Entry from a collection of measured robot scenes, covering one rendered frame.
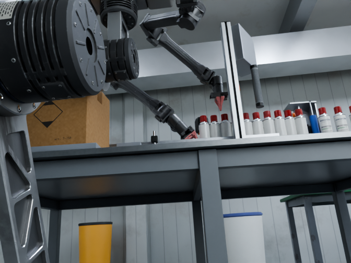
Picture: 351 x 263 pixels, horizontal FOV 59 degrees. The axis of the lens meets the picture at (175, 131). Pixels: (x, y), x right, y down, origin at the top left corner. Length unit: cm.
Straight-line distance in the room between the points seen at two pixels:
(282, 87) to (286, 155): 430
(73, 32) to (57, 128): 67
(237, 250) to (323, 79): 309
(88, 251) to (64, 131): 338
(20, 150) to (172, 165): 50
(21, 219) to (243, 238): 344
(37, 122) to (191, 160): 56
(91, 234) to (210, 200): 348
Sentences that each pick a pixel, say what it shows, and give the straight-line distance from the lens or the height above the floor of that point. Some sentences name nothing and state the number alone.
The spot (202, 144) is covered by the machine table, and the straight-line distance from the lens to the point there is 99.
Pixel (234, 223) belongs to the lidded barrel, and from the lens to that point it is 395.
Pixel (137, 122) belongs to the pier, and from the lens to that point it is 501.
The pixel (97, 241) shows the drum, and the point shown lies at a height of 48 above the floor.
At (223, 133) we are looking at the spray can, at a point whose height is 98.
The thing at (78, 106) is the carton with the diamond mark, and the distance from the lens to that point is 114.
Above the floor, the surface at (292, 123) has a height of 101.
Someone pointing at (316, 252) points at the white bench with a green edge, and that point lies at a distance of 277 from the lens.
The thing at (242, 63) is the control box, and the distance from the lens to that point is 151.
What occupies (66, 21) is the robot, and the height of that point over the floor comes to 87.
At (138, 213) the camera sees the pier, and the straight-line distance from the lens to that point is 473.
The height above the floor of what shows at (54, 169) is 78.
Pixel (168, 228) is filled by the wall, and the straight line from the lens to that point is 476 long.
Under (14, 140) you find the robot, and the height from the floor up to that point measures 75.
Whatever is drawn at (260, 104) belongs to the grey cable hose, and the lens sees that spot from 145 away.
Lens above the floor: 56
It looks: 18 degrees up
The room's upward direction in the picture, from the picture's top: 4 degrees counter-clockwise
